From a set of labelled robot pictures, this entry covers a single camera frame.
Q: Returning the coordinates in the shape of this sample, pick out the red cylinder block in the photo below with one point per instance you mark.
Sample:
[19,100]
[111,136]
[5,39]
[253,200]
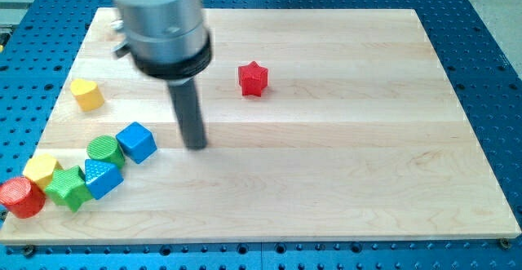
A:
[22,197]

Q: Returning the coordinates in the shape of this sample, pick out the blue cube block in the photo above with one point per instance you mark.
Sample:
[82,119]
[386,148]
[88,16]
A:
[137,142]

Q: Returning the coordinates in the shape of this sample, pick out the blue triangle block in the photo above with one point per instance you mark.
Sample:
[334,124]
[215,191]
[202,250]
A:
[101,177]

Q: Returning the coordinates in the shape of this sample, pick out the left board clamp screw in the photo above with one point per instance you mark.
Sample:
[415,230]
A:
[28,251]

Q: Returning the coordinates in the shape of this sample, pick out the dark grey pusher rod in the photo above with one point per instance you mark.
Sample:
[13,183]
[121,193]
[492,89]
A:
[187,109]

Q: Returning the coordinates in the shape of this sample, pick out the board clamp screw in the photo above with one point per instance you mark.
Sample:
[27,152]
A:
[28,251]
[504,243]

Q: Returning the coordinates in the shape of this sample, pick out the light wooden board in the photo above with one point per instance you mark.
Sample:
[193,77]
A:
[359,136]

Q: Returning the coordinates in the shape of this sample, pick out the yellow hexagon block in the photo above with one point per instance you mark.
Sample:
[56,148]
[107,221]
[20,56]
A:
[40,168]

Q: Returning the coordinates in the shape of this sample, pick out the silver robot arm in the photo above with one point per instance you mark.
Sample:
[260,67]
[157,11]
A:
[168,40]

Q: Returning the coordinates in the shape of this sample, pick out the green cylinder block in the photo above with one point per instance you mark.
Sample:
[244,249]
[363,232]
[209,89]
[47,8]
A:
[105,148]

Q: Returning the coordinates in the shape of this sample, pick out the green star block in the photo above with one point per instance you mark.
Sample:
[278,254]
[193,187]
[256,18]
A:
[68,188]

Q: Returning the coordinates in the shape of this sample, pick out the red star block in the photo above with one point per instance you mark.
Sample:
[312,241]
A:
[253,78]

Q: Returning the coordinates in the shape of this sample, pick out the yellow heart block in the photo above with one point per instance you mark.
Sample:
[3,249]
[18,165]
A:
[87,94]

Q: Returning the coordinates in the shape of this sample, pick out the right board clamp screw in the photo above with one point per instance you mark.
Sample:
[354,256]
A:
[504,243]

